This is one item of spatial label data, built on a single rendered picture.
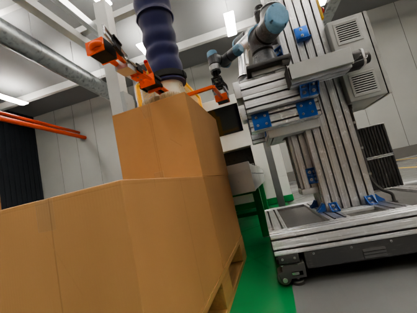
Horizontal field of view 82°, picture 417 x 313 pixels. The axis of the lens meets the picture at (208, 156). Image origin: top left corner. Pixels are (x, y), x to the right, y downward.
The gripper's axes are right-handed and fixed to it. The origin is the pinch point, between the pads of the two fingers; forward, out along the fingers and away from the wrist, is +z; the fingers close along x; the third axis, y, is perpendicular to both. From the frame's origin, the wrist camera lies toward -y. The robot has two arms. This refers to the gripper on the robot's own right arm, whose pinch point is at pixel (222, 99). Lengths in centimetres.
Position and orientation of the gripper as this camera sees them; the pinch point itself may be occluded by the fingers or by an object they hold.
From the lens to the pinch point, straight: 174.6
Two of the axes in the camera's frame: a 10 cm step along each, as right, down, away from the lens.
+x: 9.4, -2.3, -2.4
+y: -2.7, -0.8, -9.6
